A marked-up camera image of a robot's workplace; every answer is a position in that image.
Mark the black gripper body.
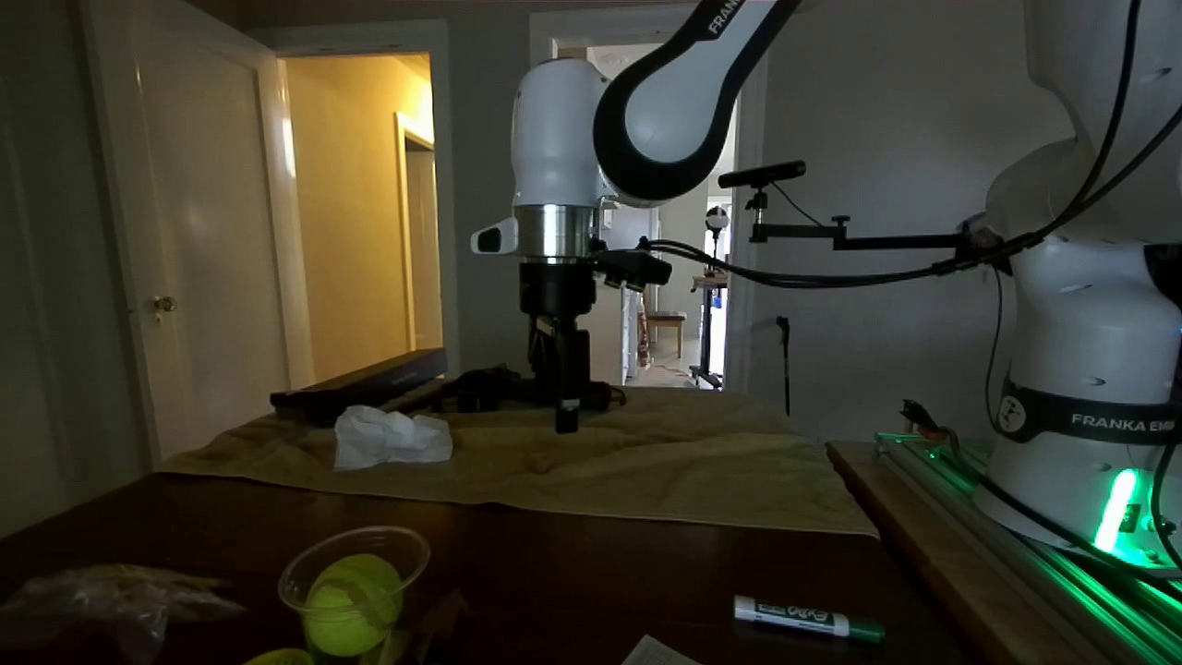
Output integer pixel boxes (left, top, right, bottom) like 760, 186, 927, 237
515, 254, 611, 406

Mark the robot base platform green light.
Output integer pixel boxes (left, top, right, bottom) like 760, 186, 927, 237
826, 429, 1182, 665

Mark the olive towel under keyboard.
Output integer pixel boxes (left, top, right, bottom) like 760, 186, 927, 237
159, 383, 880, 540

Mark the white crumpled tissue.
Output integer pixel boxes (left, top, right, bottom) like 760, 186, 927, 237
327, 401, 455, 476

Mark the small white card packet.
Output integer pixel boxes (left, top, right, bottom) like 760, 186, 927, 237
619, 633, 707, 665

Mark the yellow-green tennis ball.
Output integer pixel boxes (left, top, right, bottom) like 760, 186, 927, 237
304, 549, 406, 658

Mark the green white marker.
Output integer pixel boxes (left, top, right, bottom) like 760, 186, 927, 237
730, 591, 885, 647

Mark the white panel door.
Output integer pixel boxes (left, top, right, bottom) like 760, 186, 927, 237
76, 0, 316, 464

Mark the clear crumpled plastic bag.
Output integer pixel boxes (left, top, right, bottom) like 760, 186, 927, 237
0, 562, 252, 658

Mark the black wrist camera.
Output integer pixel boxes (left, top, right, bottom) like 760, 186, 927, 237
596, 242, 676, 290

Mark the black stereo camera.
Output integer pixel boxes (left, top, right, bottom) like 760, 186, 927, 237
715, 157, 810, 190

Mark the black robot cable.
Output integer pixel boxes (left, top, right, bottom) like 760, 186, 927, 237
639, 0, 1182, 582

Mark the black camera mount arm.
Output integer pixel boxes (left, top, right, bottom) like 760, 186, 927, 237
745, 181, 989, 254

